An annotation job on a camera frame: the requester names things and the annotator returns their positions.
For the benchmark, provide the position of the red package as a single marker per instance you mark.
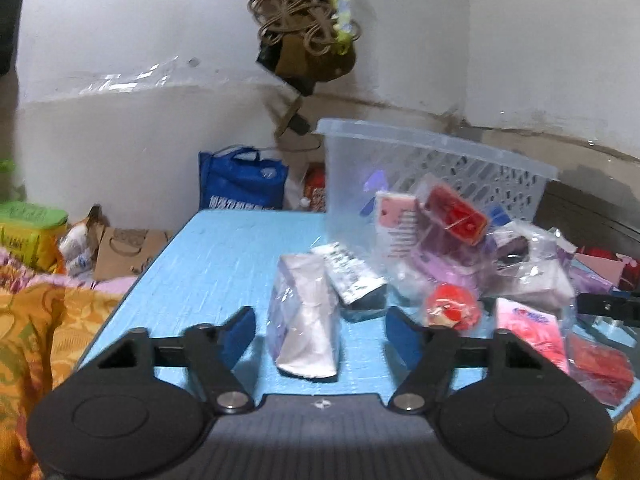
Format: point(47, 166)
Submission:
point(316, 190)

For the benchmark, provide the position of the clear-wrapped pale pack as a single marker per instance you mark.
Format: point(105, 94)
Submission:
point(535, 270)

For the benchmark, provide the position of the silver and black box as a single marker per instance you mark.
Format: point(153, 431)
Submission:
point(350, 272)

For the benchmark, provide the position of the dark wooden board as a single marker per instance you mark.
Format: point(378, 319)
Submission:
point(590, 215)

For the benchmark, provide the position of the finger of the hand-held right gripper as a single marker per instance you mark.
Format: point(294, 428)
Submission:
point(607, 306)

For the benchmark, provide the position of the white plastic-wrapped box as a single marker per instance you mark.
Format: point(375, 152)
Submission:
point(302, 310)

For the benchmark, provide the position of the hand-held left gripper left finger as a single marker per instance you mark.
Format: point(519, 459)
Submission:
point(241, 331)

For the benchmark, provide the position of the blue shopping bag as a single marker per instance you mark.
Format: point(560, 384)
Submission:
point(242, 180)

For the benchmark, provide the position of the white plastic bag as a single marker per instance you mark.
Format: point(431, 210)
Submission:
point(77, 250)

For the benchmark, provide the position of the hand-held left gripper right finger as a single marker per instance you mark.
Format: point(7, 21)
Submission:
point(400, 334)

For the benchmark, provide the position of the pink tissue packet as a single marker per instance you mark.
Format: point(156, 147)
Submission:
point(535, 330)

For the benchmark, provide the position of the green box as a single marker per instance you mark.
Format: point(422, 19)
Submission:
point(27, 232)

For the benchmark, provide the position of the pink box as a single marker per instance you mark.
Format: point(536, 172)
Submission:
point(397, 222)

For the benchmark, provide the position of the red box in plastic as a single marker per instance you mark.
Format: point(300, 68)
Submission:
point(457, 212)

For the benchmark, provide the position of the brown paper bag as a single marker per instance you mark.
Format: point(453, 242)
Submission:
point(127, 252)

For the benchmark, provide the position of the clear plastic basket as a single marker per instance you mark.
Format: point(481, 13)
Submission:
point(350, 180)

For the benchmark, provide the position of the pink paper sheet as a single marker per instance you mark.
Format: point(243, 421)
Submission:
point(597, 267)

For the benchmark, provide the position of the black power adapter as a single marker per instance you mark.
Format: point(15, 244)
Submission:
point(298, 122)

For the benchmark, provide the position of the orange patterned blanket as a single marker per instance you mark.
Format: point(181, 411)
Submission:
point(40, 340)

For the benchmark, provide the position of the red flat packet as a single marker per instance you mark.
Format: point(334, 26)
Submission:
point(600, 367)

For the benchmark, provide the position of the red round packet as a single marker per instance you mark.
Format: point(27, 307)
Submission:
point(452, 305)

